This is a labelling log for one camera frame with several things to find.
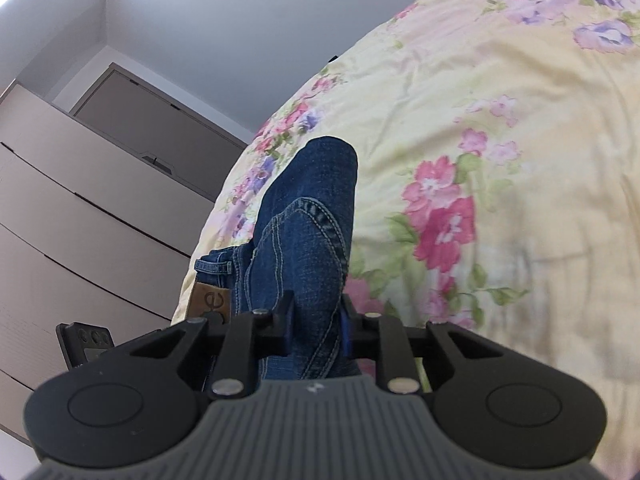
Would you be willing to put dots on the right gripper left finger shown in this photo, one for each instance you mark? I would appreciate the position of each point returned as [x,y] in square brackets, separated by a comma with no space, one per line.
[257,331]

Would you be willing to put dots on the floral yellow bed cover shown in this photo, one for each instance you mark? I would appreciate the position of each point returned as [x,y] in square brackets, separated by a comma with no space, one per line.
[498,187]

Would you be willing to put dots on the beige drawer chest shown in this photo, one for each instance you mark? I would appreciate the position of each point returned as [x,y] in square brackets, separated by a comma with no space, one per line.
[88,234]

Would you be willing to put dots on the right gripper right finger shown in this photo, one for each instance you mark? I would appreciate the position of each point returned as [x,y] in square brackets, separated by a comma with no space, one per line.
[378,335]

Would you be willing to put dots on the beige wardrobe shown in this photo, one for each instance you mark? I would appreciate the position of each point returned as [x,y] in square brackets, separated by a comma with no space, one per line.
[161,131]

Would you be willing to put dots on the dark blue denim pants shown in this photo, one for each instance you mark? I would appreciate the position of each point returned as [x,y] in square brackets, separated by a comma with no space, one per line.
[301,244]

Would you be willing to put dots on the black smartphone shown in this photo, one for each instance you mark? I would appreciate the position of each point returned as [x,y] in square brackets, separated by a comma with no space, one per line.
[82,343]

